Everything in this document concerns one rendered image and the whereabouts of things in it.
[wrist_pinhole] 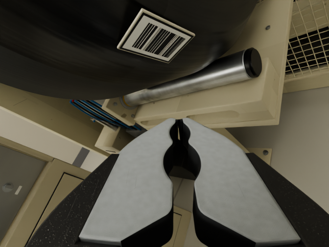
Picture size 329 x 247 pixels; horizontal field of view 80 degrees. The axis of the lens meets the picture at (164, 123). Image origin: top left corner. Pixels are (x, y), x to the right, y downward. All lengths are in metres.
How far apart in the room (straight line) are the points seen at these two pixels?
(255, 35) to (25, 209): 0.89
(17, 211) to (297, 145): 1.28
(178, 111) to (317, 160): 0.90
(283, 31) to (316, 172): 0.81
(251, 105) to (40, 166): 0.78
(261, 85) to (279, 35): 0.19
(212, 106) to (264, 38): 0.22
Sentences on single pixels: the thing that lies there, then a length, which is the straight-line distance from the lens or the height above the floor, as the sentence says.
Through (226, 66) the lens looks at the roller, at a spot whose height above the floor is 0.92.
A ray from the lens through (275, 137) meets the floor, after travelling 1.31.
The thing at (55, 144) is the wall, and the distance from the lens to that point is 3.00.
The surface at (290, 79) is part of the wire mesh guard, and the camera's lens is 1.09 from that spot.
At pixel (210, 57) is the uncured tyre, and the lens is 0.28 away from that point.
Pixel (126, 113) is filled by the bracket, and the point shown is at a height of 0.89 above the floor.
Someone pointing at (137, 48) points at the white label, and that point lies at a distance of 0.19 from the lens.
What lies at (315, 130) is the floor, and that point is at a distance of 1.28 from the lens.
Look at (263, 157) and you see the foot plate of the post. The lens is 1.27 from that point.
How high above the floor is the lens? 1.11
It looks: 35 degrees down
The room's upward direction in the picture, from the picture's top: 54 degrees counter-clockwise
